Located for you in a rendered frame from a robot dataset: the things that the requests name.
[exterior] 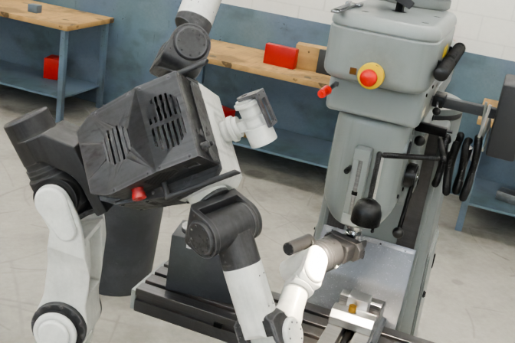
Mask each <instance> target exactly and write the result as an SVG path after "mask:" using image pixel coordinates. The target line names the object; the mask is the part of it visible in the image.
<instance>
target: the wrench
mask: <svg viewBox="0 0 515 343"><path fill-rule="evenodd" d="M363 5H364V3H362V2H360V3H354V2H352V1H350V0H348V1H346V3H345V5H341V6H339V7H337V8H334V9H331V11H330V12H332V13H336V14H339V13H341V12H344V11H346V10H349V9H351V8H354V7H356V6H357V7H362V6H363Z"/></svg>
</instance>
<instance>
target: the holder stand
mask: <svg viewBox="0 0 515 343"><path fill-rule="evenodd" d="M187 223H188V221H187V220H182V222H181V223H180V225H179V226H178V227H177V228H176V230H175V231H174V233H173V234H172V239H171V245H170V252H169V265H168V271H167V278H166V289H169V290H173V291H176V292H183V293H186V294H189V295H194V296H199V297H203V298H206V299H213V300H216V301H219V302H226V303H229V304H233V302H232V300H231V295H230V292H229V290H228V285H227V283H226V280H225V275H224V273H223V270H222V267H221V263H220V257H219V254H218V255H217V256H214V257H212V258H210V259H204V258H202V257H200V256H199V255H198V254H197V253H196V252H195V251H194V250H192V249H191V248H190V247H189V246H188V245H187V244H186V243H185V232H186V228H187Z"/></svg>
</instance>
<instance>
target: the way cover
mask: <svg viewBox="0 0 515 343"><path fill-rule="evenodd" d="M332 230H335V231H338V232H340V233H342V234H344V233H345V230H343V229H339V228H336V227H331V226H329V225H325V224H324V225H323V229H322V231H321V235H320V238H322V237H324V235H325V234H326V232H330V231H332ZM361 240H367V243H366V247H364V249H365V250H364V251H365V254H364V257H363V259H359V260H357V261H355V262H352V261H349V262H347V263H344V264H341V265H342V266H341V265H340V266H338V268H336V269H332V270H330V271H331V272H330V271H329V272H327V273H324V277H323V280H322V283H321V286H320V288H319V289H316V290H314V293H313V295H312V296H311V297H310V298H309V299H307V302H309V303H312V304H314V305H318V304H319V305H318V306H321V307H324V308H327V309H332V307H333V305H334V304H335V302H338V303H339V300H340V294H341V292H342V291H343V289H346V290H350V291H352V290H353V289H354V290H357V291H360V292H364V293H366V294H370V295H372V297H373V298H377V299H380V300H382V301H385V302H386V303H385V308H384V312H383V317H385V318H386V323H385V326H384V327H387V328H391V329H394V330H395V327H396V324H397V321H398V318H399V313H400V311H401V307H402V303H403V300H404V297H405V292H406V289H407V285H408V281H409V277H410V274H411V271H412V266H413V263H414V259H415V254H416V251H417V250H414V251H413V249H410V248H407V247H403V246H399V245H397V244H393V243H389V242H385V241H383V240H378V239H375V238H372V237H367V236H364V235H362V237H361ZM377 244H378V245H377ZM380 245H381V246H380ZM378 247H379V248H378ZM402 248H403V249H402ZM387 249H388V250H387ZM405 250H406V251H405ZM383 252H384V253H383ZM371 258H372V259H371ZM410 261H411V262H410ZM383 264H384V265H383ZM390 265H391V266H390ZM393 265H394V266H393ZM406 266H407V267H406ZM341 267H342V268H341ZM351 271H352V272H351ZM360 271H361V272H360ZM331 273H332V274H331ZM377 273H378V274H377ZM387 273H388V274H387ZM331 277H332V278H331ZM354 277H355V278H354ZM389 277H390V278H389ZM328 278H329V279H328ZM357 278H358V279H357ZM386 279H387V280H386ZM360 281H361V282H360ZM387 281H388V282H387ZM332 284H333V285H332ZM360 284H361V285H360ZM396 284H397V285H396ZM347 286H348V288H347ZM331 287H332V288H331ZM376 287H377V288H376ZM361 290H362V291H361ZM377 290H378V293H377ZM330 293H331V295H330ZM332 293H333V294H332ZM395 294H396V296H395ZM323 296H324V297H323ZM399 296H400V297H399ZM393 300H394V301H393ZM396 300H398V301H396ZM393 303H394V304H393ZM327 305H328V306H327ZM389 307H390V308H389ZM394 310H395V311H394Z"/></svg>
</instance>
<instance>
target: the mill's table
mask: <svg viewBox="0 0 515 343"><path fill-rule="evenodd" d="M168 265H169V261H164V262H163V263H161V264H160V265H159V266H158V267H157V268H155V269H154V270H153V271H152V272H151V273H150V274H149V275H148V276H147V277H145V278H144V279H143V280H142V281H141V282H139V283H138V284H137V285H136V286H135V287H133V288H132V292H131V300H130V308H131V309H133V311H136V312H140V313H143V314H145V315H149V316H152V317H154V318H157V319H160V320H163V321H165V322H169V323H172V324H174V325H178V326H180V327H183V328H187V329H189V330H192V331H194V332H198V333H201V334H203V335H207V336H209V337H212V338H216V339H218V340H221V341H225V342H227V343H238V339H237V336H236V334H235V329H234V325H235V323H236V321H237V320H238V318H237V315H236V312H235V308H234V305H233V304H229V303H226V302H219V301H216V300H213V299H206V298H203V297H199V296H194V295H189V294H186V293H183V292H176V291H173V290H169V289H166V278H167V271H168ZM271 294H272V296H273V299H274V304H275V306H277V304H278V301H279V298H280V293H277V292H273V291H271ZM330 312H331V309H327V308H324V307H321V306H318V305H314V304H312V303H308V302H306V305H305V307H304V310H303V320H302V322H301V327H302V329H303V343H317V342H318V340H319V339H320V336H321V335H322V334H323V331H324V330H325V328H326V327H327V325H328V319H329V315H330ZM377 343H435V342H433V341H428V340H425V339H423V338H419V337H416V336H413V335H409V334H406V333H404V332H399V331H396V330H394V329H391V328H387V327H384V329H383V330H382V333H381V335H380V337H379V340H378V342H377Z"/></svg>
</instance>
